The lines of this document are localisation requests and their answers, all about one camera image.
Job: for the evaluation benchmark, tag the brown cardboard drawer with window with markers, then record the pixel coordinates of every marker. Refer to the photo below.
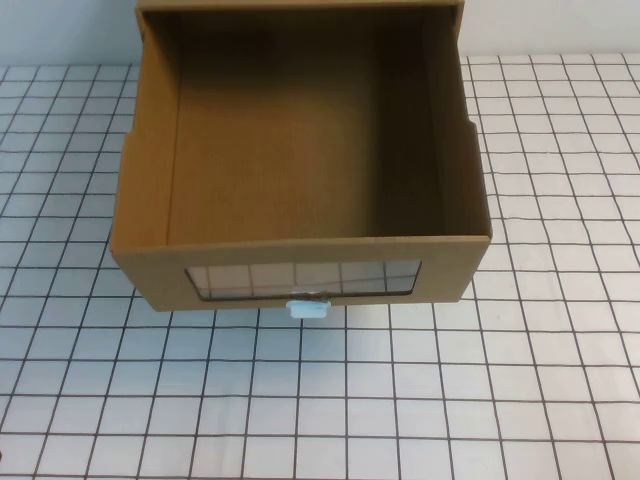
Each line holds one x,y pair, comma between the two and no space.
300,150

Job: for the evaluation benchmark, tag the brown cardboard box sleeve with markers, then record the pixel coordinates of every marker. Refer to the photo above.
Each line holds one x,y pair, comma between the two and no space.
300,3

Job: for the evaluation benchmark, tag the white grid tablecloth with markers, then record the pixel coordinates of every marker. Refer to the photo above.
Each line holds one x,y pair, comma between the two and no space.
550,300

